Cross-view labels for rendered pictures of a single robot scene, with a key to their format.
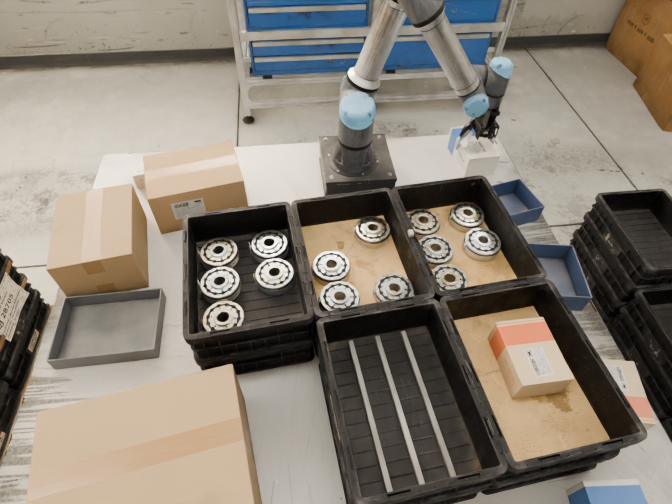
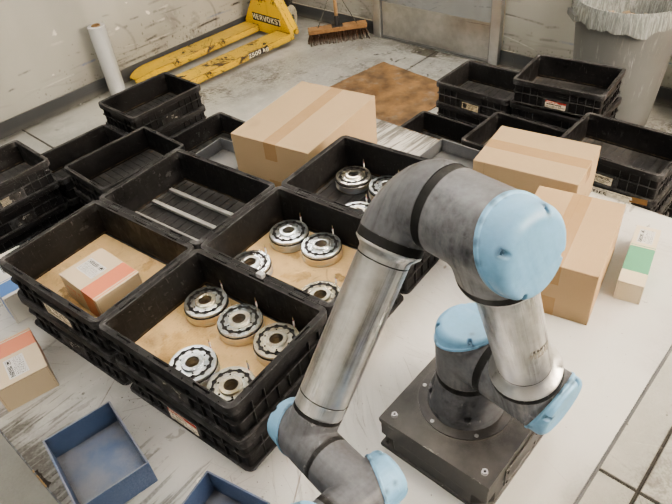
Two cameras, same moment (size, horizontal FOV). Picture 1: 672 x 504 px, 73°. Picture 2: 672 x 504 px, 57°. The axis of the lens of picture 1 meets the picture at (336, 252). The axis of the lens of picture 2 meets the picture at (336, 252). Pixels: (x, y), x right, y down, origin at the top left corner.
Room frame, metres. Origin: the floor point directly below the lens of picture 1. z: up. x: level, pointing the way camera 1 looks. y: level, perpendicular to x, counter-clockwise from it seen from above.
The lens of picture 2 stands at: (1.76, -0.67, 1.84)
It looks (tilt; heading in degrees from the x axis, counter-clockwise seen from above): 40 degrees down; 144
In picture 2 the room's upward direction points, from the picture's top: 7 degrees counter-clockwise
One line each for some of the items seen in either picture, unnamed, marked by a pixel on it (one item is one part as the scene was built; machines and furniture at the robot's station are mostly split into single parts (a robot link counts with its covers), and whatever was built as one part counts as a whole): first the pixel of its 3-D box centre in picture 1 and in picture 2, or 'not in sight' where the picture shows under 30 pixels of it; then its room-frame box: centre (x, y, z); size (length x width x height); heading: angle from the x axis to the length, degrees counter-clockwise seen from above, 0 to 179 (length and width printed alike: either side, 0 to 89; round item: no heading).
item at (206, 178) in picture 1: (197, 186); (561, 251); (1.15, 0.48, 0.78); 0.30 x 0.22 x 0.16; 110
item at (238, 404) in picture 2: (462, 231); (212, 321); (0.85, -0.35, 0.92); 0.40 x 0.30 x 0.02; 13
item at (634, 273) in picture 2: (168, 170); (637, 263); (1.29, 0.63, 0.73); 0.24 x 0.06 x 0.06; 109
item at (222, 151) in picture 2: not in sight; (215, 168); (0.04, 0.11, 0.73); 0.27 x 0.20 x 0.05; 104
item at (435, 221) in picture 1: (422, 221); (276, 340); (0.94, -0.26, 0.86); 0.10 x 0.10 x 0.01
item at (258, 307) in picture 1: (246, 276); (372, 196); (0.71, 0.24, 0.87); 0.40 x 0.30 x 0.11; 13
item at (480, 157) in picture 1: (471, 150); not in sight; (1.44, -0.52, 0.75); 0.20 x 0.12 x 0.09; 11
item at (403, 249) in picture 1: (356, 259); (304, 258); (0.78, -0.06, 0.87); 0.40 x 0.30 x 0.11; 13
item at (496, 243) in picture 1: (482, 241); (192, 363); (0.87, -0.42, 0.86); 0.10 x 0.10 x 0.01
